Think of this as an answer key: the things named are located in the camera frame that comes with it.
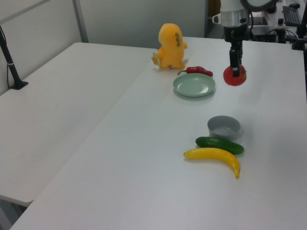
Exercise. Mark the red apple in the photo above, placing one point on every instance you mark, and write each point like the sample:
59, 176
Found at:
230, 80

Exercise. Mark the black pole stand with base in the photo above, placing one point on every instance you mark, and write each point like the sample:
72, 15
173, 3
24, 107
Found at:
10, 64

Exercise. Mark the yellow banana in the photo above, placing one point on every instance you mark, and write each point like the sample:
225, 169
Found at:
213, 154

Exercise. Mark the yellow paper toy tag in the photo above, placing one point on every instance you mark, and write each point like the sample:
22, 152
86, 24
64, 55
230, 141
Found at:
156, 59

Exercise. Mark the grey round bowl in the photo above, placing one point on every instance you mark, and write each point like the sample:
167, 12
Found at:
223, 130

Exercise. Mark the pale green plate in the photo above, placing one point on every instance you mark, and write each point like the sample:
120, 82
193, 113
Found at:
194, 85

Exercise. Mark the orange plush dinosaur toy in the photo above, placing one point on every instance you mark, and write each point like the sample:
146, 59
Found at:
171, 46

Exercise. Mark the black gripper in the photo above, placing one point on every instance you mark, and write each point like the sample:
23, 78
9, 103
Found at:
236, 33

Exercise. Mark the white side table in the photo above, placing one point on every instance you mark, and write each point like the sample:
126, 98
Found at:
60, 107

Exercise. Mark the grey metal partition post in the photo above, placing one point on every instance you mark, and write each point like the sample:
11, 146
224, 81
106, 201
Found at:
80, 21

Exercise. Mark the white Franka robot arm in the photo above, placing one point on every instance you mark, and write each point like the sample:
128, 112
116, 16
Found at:
231, 14

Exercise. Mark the black camera stand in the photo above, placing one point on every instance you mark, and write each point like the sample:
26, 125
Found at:
299, 36

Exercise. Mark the red chili pepper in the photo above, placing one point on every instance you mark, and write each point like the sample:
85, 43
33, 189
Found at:
199, 70

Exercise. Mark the green cucumber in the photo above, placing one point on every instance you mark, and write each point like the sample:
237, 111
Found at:
219, 144

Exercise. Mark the black keyboard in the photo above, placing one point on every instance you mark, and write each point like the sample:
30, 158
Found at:
292, 15

